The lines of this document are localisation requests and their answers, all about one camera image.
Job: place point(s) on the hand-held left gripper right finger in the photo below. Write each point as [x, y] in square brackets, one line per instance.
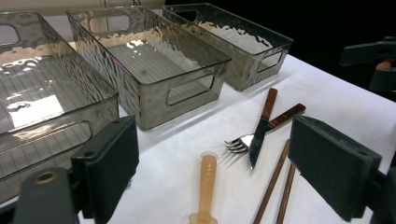
[333, 165]

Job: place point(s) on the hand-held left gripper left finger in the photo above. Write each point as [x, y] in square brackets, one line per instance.
[107, 155]

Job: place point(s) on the brown wooden chopstick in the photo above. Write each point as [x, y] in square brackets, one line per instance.
[271, 186]
[287, 193]

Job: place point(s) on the transparent grey plastic bin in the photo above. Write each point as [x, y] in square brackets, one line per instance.
[243, 43]
[46, 77]
[155, 68]

